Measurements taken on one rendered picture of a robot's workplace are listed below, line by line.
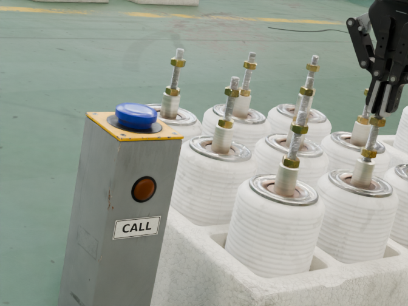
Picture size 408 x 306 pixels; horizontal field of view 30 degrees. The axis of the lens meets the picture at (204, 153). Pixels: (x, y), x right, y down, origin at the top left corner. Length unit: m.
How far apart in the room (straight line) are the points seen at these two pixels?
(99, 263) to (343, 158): 0.41
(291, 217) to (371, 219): 0.12
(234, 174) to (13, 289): 0.35
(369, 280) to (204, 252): 0.19
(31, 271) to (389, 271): 0.49
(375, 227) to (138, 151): 0.31
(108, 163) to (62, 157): 0.79
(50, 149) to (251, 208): 0.79
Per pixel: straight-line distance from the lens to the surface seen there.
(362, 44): 0.87
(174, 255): 0.86
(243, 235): 0.80
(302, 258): 0.81
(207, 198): 0.87
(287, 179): 0.80
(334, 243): 0.88
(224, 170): 0.86
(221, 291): 0.79
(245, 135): 1.02
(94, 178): 0.73
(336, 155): 1.02
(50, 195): 1.32
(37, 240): 1.17
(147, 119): 0.71
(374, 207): 0.86
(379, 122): 0.87
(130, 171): 0.70
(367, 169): 0.88
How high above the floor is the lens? 0.54
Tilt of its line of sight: 19 degrees down
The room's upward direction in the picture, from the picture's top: 12 degrees clockwise
